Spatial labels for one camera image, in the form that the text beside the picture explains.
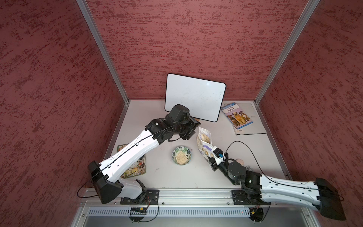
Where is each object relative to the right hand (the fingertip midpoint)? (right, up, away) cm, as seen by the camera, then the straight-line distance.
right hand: (208, 151), depth 74 cm
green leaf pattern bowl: (-15, -6, +13) cm, 21 cm away
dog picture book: (+29, +17, +32) cm, 46 cm away
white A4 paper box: (+42, +24, +42) cm, 65 cm away
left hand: (-6, +13, -6) cm, 15 cm away
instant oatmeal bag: (-3, +7, -12) cm, 15 cm away
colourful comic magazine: (-41, -13, +9) cm, 44 cm away
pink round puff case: (+22, -10, +12) cm, 27 cm away
